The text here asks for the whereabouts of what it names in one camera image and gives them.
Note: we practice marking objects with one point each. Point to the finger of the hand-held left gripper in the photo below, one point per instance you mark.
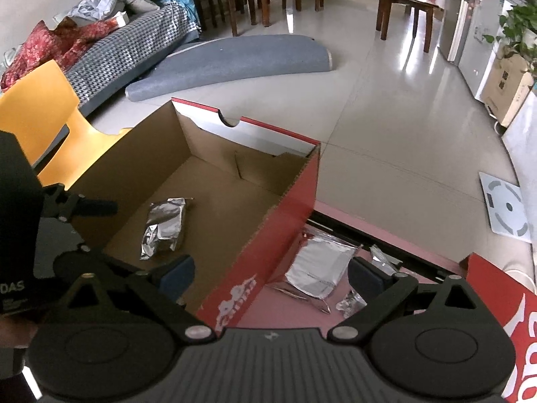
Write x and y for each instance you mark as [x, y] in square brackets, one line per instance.
[92, 208]

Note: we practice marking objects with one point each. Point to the cardboard shoe box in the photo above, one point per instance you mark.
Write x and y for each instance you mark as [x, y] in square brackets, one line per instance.
[272, 239]

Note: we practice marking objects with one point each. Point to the trailing green potted plant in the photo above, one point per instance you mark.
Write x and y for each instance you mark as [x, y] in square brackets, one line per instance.
[520, 29]

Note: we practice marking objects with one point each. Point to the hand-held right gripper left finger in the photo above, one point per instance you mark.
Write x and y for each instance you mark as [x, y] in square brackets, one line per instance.
[180, 272]

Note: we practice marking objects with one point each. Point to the yellow plastic chair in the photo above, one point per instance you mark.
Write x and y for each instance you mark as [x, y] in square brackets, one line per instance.
[33, 105]

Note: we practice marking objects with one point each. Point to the white body scale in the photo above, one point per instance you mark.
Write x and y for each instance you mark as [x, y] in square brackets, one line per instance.
[505, 205]

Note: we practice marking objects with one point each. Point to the silver foil packet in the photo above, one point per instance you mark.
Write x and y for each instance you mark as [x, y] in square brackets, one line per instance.
[350, 304]
[384, 260]
[319, 264]
[165, 226]

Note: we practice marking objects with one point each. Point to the red shoe box lid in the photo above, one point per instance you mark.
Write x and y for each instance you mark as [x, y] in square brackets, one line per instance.
[503, 302]

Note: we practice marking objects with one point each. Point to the small red white box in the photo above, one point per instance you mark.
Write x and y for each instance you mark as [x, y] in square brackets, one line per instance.
[121, 19]

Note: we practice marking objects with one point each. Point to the red patterned cloth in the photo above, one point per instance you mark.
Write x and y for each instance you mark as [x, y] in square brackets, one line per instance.
[42, 50]

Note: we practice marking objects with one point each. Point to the grey rolled rug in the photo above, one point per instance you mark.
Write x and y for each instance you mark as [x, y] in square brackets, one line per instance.
[230, 63]

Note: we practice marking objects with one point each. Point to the tan cardboard carton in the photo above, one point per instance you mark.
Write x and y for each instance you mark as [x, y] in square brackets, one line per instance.
[503, 92]

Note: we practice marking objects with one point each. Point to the person's left hand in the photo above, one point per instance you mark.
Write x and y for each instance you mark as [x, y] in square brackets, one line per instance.
[16, 331]

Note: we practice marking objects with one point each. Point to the blue cartoon cushion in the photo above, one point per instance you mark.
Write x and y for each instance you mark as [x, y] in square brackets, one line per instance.
[180, 4]

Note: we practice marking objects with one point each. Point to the white chest freezer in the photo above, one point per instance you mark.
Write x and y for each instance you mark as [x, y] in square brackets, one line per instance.
[482, 50]

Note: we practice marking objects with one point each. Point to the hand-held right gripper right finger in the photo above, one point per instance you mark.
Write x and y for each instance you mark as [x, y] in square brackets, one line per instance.
[363, 272]

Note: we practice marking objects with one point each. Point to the silver refrigerator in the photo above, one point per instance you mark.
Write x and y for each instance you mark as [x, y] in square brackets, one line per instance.
[455, 16]

